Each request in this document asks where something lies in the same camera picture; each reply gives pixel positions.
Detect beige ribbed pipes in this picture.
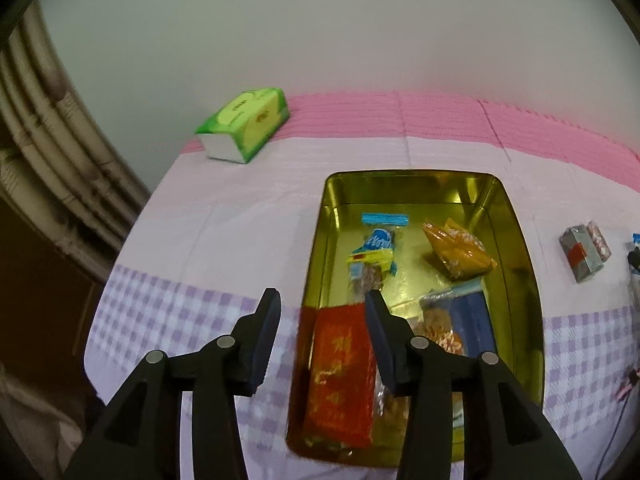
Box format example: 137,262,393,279
0,2,151,286

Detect clear packet of orange crackers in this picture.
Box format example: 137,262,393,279
420,305,468,356

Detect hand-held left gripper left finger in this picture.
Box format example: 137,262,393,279
65,287,282,480

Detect red snack packet gold print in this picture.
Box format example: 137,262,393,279
301,302,377,450

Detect grey snack box red label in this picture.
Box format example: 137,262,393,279
559,220,613,284

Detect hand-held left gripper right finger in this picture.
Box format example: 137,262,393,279
364,290,583,480

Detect pink foam mat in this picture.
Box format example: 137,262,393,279
185,91,640,191

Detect orange snack packet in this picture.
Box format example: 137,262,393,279
421,217,498,281

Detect blue and white cookie packet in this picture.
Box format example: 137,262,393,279
350,213,408,266

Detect blue packet with dark cookie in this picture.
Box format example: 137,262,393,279
627,233,640,306

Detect gold metal tin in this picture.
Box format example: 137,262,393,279
285,170,545,470

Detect pink and lilac checked tablecloth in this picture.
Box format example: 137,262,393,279
85,135,640,480

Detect green tissue pack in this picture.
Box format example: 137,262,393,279
195,87,291,165

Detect dark blue snack packet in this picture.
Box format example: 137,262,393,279
420,280,498,358

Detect yellow snack packet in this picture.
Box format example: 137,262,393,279
346,250,397,306

